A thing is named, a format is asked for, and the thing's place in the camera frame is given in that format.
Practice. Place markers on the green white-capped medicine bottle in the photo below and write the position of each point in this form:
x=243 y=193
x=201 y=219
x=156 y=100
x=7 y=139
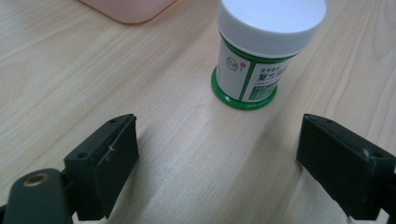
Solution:
x=258 y=46

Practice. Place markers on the pink plastic container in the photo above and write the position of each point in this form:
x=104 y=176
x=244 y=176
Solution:
x=130 y=9

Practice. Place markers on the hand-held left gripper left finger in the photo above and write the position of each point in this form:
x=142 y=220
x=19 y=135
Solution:
x=106 y=165

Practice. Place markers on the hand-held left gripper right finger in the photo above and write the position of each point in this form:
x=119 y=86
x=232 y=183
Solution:
x=339 y=161

